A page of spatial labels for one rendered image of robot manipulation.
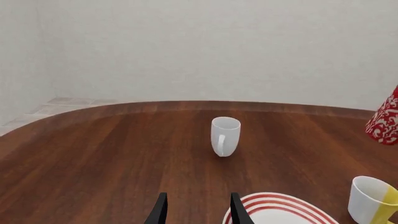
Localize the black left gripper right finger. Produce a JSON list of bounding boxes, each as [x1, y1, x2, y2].
[[230, 192, 255, 224]]

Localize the white and yellow mug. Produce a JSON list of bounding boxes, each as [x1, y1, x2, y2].
[[347, 175, 398, 224]]

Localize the red mug with white pattern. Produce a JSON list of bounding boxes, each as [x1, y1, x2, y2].
[[364, 84, 398, 146]]

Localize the white plate with red rings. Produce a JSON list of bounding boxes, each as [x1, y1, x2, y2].
[[222, 192, 340, 224]]

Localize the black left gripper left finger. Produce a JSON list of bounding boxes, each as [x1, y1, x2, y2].
[[144, 192, 169, 224]]

